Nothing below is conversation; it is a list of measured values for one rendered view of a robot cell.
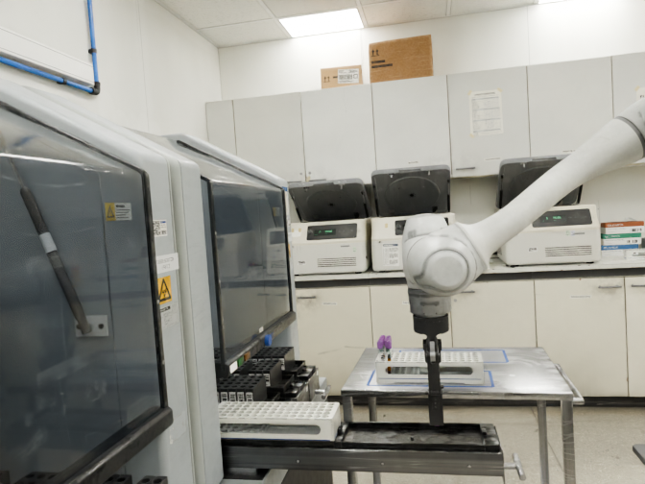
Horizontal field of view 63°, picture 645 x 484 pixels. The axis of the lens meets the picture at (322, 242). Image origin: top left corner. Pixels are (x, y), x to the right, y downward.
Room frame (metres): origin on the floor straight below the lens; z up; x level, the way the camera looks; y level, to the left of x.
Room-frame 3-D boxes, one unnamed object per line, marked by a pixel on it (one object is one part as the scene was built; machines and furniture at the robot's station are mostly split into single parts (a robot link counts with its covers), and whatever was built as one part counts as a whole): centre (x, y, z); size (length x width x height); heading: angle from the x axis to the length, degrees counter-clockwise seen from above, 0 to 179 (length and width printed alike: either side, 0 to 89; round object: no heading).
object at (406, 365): (1.49, -0.28, 0.85); 0.30 x 0.10 x 0.06; 76
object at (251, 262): (1.50, 0.42, 1.28); 0.61 x 0.51 x 0.63; 168
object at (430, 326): (1.11, -0.22, 1.04); 0.08 x 0.07 x 0.09; 169
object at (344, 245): (3.82, -0.07, 1.22); 0.62 x 0.56 x 0.64; 167
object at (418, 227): (1.10, -0.22, 1.22); 0.13 x 0.11 x 0.16; 176
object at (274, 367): (1.52, 0.17, 0.85); 0.12 x 0.02 x 0.06; 168
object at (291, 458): (1.17, -0.04, 0.78); 0.73 x 0.14 x 0.09; 78
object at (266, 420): (1.20, 0.14, 0.83); 0.30 x 0.10 x 0.06; 78
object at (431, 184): (3.70, -0.65, 1.24); 0.62 x 0.56 x 0.69; 169
